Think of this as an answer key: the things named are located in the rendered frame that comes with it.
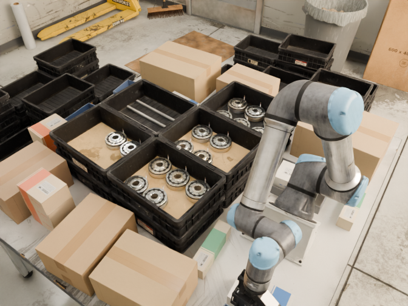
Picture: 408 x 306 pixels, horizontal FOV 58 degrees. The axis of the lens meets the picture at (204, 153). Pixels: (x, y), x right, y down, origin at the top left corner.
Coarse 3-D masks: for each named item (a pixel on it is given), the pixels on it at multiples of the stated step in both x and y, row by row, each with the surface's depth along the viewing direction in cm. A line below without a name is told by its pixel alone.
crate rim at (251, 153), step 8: (192, 112) 180; (208, 112) 180; (224, 120) 176; (168, 128) 171; (240, 128) 172; (160, 136) 167; (256, 136) 168; (176, 144) 163; (248, 152) 159; (200, 160) 156; (240, 160) 156; (216, 168) 152; (232, 168) 152
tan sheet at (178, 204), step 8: (144, 168) 166; (176, 168) 166; (144, 176) 163; (152, 184) 160; (160, 184) 160; (168, 192) 156; (176, 192) 156; (184, 192) 156; (168, 200) 153; (176, 200) 153; (184, 200) 153; (168, 208) 150; (176, 208) 150; (184, 208) 150; (176, 216) 147
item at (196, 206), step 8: (144, 144) 163; (168, 144) 163; (136, 152) 159; (184, 152) 159; (192, 160) 157; (112, 168) 152; (208, 168) 152; (112, 176) 149; (224, 176) 149; (120, 184) 146; (216, 184) 146; (128, 192) 146; (136, 192) 143; (208, 192) 143; (144, 200) 140; (200, 200) 140; (152, 208) 139; (160, 208) 137; (192, 208) 137; (168, 216) 135; (184, 216) 135; (176, 224) 134
